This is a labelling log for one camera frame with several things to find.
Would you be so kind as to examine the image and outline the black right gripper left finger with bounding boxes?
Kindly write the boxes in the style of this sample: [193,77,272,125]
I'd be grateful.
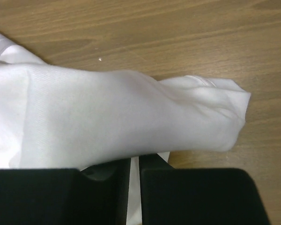
[82,159,131,225]

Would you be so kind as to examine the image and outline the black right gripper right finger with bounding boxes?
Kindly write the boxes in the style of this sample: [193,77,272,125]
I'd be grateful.
[139,154,173,225]

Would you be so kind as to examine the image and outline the white printed t shirt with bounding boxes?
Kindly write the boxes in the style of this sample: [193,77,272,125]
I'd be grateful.
[0,34,251,225]

